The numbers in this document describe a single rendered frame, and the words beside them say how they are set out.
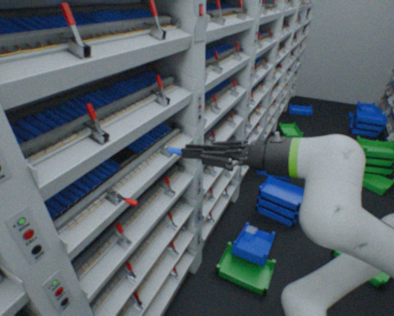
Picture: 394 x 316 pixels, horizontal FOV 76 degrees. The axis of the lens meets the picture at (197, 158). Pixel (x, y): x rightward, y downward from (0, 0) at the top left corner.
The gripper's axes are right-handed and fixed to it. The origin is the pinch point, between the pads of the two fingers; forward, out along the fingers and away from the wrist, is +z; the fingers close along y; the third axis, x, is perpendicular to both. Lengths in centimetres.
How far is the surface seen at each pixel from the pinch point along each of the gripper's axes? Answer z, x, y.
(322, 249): -29, 113, -79
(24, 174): 10.7, -14.1, 36.5
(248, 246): 12, 98, -55
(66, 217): 19.7, 3.0, 30.1
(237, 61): 14, -11, -78
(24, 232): 12.6, -4.1, 40.6
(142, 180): 16.9, 7.6, 6.5
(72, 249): 15.6, 8.3, 34.0
